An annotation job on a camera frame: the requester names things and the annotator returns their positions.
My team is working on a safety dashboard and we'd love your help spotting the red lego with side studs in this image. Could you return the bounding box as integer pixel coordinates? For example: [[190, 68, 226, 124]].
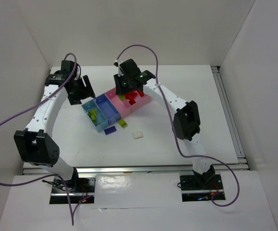
[[137, 90, 145, 97]]

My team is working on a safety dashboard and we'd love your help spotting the green 2x4 lego brick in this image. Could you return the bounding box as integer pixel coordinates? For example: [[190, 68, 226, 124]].
[[119, 95, 126, 100]]

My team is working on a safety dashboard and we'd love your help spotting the small red lego brick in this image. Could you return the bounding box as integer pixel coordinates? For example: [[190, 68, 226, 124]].
[[129, 100, 136, 105]]

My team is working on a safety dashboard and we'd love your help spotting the green curved lego upside-down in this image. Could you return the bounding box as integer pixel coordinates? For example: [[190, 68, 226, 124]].
[[88, 109, 98, 116]]

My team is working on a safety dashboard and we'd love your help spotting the purple 2x4 lego brick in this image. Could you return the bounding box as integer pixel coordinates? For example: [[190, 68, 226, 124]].
[[104, 126, 117, 135]]

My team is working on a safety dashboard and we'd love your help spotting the white lego brick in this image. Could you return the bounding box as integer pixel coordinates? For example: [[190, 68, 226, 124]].
[[132, 131, 143, 140]]

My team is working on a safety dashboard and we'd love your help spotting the red curved lego brick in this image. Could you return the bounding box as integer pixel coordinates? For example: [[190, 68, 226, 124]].
[[125, 91, 137, 100]]

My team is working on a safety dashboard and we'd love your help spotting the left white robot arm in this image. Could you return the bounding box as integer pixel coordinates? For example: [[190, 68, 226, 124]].
[[14, 60, 95, 187]]

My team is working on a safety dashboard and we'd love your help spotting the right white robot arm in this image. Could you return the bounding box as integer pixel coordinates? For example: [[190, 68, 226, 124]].
[[114, 59, 215, 186]]

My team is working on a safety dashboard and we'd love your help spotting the light blue container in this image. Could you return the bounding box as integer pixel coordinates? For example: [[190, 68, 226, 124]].
[[81, 100, 109, 132]]

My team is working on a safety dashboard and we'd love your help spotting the narrow pink container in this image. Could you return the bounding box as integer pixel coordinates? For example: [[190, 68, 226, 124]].
[[105, 88, 132, 118]]

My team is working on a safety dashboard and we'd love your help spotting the large pink container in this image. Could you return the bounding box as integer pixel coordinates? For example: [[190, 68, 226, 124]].
[[123, 89, 153, 113]]

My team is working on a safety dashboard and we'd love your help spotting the dark blue container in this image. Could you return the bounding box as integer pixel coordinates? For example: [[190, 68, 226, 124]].
[[95, 94, 120, 125]]

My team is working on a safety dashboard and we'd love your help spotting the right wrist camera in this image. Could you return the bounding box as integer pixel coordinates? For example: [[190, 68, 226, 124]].
[[114, 59, 124, 76]]

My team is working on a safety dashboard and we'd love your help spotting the front aluminium rail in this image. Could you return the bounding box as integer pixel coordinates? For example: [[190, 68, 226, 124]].
[[22, 163, 250, 175]]

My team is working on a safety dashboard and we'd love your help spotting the aluminium rail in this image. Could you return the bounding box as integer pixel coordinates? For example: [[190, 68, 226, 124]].
[[211, 66, 248, 165], [22, 163, 250, 175]]

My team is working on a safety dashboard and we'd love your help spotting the right side aluminium rail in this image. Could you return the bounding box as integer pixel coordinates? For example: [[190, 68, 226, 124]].
[[211, 66, 248, 165]]

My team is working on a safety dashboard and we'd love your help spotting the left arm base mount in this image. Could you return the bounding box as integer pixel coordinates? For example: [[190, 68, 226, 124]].
[[42, 177, 96, 205]]

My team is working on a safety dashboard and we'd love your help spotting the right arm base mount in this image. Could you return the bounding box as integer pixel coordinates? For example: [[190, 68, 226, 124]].
[[177, 174, 225, 202]]

